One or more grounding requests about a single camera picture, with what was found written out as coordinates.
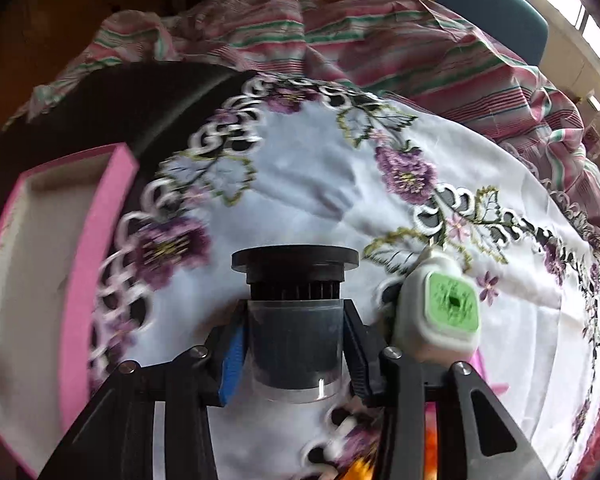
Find white container green lid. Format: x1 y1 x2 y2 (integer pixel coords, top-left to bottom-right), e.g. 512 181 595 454
391 247 481 366

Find black grey cylindrical container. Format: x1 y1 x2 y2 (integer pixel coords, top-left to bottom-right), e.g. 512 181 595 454
232 245 358 404

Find pink cardboard box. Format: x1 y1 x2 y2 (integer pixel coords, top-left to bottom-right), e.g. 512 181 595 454
0 144 137 477

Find white embroidered floral tablecloth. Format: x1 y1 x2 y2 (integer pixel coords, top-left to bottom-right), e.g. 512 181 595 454
86 75 600 480

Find pink striped bedsheet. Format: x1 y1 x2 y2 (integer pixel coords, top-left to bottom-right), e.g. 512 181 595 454
19 0 600 236

